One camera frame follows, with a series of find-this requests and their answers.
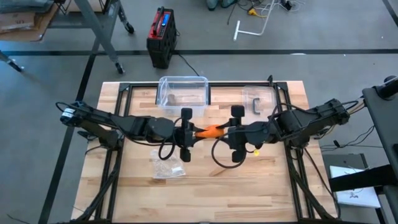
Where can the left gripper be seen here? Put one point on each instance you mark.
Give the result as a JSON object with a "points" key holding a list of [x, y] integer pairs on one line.
{"points": [[185, 137]]}

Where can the black equipment stand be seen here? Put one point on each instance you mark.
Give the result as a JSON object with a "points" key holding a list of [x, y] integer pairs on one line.
{"points": [[385, 124]]}

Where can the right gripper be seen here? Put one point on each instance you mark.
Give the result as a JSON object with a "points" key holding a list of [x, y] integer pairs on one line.
{"points": [[238, 137]]}

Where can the yellow plug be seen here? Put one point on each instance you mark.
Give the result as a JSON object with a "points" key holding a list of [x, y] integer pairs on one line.
{"points": [[252, 12]]}

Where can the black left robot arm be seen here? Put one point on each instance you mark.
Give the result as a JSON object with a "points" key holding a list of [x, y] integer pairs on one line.
{"points": [[130, 124]]}

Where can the white paper sheet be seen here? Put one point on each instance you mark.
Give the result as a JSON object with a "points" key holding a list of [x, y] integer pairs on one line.
{"points": [[354, 199]]}

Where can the white T-shaped pipe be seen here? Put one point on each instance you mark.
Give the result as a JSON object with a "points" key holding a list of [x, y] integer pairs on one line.
{"points": [[237, 31]]}

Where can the clear plastic container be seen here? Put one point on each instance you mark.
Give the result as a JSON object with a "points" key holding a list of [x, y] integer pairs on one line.
{"points": [[186, 93]]}

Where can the black aluminium table frame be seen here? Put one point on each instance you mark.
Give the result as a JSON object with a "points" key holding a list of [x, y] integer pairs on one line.
{"points": [[300, 186]]}

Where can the grey cart leg with caster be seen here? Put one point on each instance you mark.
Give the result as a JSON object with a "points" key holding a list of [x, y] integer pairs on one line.
{"points": [[9, 60]]}

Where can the clear plastic bag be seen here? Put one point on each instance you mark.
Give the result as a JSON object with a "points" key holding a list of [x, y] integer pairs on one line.
{"points": [[168, 169]]}

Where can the grey metal cart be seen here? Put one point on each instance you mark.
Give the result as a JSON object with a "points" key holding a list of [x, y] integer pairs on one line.
{"points": [[99, 34]]}

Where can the brown cardboard box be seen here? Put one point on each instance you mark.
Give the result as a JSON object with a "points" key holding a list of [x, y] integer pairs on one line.
{"points": [[18, 28]]}

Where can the person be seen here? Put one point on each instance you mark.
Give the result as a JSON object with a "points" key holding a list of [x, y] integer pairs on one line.
{"points": [[213, 3]]}

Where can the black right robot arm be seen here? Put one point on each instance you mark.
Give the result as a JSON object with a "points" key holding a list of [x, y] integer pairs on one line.
{"points": [[298, 123]]}

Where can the orange elastic bandage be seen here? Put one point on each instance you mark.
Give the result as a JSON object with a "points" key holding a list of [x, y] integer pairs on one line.
{"points": [[211, 132]]}

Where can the red and black case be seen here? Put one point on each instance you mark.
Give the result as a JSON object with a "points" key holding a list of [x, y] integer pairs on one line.
{"points": [[161, 46]]}

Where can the grey foam sheet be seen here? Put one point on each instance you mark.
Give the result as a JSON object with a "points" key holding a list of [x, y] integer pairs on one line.
{"points": [[25, 4]]}

